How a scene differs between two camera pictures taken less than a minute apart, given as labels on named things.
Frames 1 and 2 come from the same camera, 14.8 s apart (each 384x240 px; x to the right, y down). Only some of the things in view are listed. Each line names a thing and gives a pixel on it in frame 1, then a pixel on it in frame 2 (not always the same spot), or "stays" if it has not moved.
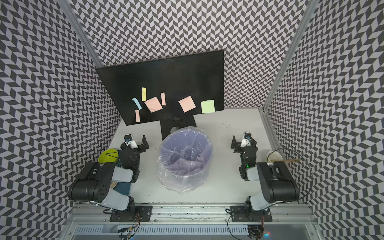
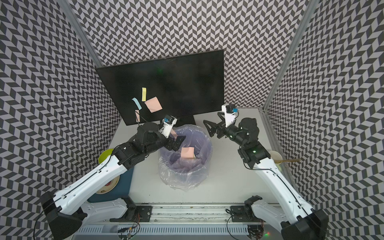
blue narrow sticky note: (137, 103) stays
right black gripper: (237, 145) to (213, 126)
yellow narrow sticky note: (144, 92) stays
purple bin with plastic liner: (183, 157) stays
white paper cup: (272, 155) stays
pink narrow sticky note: (163, 96) to (173, 133)
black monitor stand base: (166, 124) stays
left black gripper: (143, 149) to (177, 143)
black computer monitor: (165, 88) stays
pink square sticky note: (187, 104) to (187, 152)
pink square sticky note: (154, 104) stays
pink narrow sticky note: (137, 116) stays
